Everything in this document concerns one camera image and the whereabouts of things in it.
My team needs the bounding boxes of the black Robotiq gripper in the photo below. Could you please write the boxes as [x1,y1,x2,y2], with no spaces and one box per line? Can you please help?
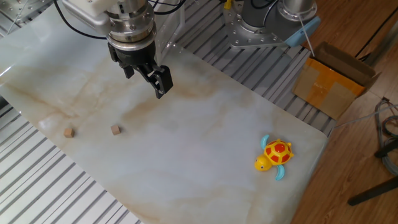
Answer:
[108,40,174,100]

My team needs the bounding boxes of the white plastic drawer cabinet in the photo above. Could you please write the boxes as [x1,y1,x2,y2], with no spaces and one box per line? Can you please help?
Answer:
[154,0,187,67]

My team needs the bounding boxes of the marble pattern table board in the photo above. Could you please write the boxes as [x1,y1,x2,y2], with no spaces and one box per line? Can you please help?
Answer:
[0,0,330,224]

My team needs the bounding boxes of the aluminium plate with screws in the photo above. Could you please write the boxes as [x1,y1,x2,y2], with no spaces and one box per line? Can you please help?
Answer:
[0,0,53,25]

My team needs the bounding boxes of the yellow orange turtle toy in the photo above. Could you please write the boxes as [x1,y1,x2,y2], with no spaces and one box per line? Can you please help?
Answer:
[254,134,295,182]

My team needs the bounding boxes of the white zip tie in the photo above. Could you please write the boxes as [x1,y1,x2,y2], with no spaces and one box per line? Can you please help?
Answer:
[297,14,316,58]

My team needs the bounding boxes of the open cardboard box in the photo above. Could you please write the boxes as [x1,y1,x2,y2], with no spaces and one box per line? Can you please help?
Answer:
[292,41,382,121]

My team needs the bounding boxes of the short black stand leg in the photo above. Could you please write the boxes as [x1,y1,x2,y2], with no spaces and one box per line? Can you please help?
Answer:
[374,139,398,159]

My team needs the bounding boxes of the long black stand leg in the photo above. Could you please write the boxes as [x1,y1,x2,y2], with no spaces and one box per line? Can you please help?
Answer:
[347,176,398,207]

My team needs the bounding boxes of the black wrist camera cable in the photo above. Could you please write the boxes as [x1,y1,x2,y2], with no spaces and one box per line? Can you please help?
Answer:
[52,0,108,40]

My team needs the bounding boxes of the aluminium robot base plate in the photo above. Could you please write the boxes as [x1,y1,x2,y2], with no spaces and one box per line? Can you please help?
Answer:
[223,2,289,50]

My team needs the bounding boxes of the thin white floor cable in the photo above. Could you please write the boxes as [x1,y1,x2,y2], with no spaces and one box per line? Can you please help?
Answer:
[334,104,398,130]

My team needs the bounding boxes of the grey floor cable bundle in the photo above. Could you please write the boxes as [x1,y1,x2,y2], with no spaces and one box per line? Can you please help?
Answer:
[374,97,398,177]

